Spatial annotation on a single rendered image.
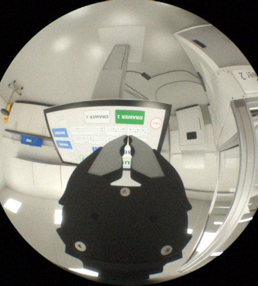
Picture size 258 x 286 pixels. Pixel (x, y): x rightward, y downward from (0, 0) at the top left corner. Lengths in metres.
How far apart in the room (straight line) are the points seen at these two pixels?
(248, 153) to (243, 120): 0.11
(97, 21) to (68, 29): 0.32
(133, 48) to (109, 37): 0.30
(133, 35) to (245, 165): 1.19
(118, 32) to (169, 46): 0.55
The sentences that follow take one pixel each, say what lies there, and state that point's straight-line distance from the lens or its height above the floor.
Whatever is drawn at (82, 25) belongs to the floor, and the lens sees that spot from 1.23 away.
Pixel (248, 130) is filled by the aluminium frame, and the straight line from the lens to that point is 0.38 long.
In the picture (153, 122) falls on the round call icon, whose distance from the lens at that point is 0.28.
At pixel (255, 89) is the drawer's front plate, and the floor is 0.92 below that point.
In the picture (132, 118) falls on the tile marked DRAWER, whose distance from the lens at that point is 0.27.
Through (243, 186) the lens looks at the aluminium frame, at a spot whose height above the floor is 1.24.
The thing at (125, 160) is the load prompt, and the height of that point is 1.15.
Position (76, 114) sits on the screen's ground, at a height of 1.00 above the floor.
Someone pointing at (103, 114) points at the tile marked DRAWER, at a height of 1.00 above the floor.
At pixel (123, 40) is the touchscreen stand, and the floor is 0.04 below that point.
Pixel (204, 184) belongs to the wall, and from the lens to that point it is 3.64.
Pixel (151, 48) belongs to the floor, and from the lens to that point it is 1.19.
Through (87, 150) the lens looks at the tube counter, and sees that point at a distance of 0.37.
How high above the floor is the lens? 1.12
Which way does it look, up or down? 9 degrees down
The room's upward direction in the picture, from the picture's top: 178 degrees counter-clockwise
